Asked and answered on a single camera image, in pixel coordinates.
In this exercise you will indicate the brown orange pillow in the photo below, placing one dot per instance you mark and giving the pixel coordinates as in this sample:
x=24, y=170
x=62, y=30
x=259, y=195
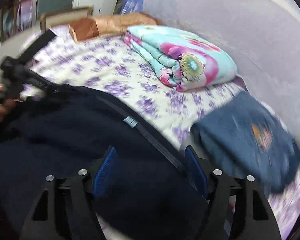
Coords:
x=106, y=26

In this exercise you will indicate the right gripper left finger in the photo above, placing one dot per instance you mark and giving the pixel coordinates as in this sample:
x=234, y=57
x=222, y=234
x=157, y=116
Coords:
x=66, y=207

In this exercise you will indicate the folded blue jeans top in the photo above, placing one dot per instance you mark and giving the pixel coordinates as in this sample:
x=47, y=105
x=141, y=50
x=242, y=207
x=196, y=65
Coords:
x=243, y=138

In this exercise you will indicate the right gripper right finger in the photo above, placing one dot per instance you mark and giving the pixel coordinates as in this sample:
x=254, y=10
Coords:
x=237, y=208

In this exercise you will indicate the wooden picture frame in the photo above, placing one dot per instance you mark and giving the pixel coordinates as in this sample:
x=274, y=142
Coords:
x=64, y=16

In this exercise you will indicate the dark navy pants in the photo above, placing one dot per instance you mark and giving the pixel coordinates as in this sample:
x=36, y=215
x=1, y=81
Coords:
x=149, y=195

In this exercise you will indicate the purple floral bedspread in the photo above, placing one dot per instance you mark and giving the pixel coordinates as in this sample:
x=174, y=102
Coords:
x=109, y=65

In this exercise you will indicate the folded floral turquoise blanket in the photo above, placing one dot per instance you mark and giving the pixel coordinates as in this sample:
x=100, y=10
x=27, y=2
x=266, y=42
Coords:
x=181, y=59

